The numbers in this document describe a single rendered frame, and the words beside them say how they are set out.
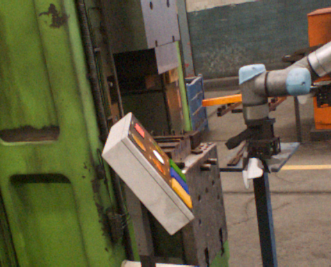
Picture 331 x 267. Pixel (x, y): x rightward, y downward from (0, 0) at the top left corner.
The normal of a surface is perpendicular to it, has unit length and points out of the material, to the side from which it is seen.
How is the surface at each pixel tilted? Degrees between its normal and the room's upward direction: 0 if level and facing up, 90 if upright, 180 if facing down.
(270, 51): 89
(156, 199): 90
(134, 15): 90
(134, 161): 90
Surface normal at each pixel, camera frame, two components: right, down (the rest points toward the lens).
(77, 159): -0.41, 0.31
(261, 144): -0.62, 0.31
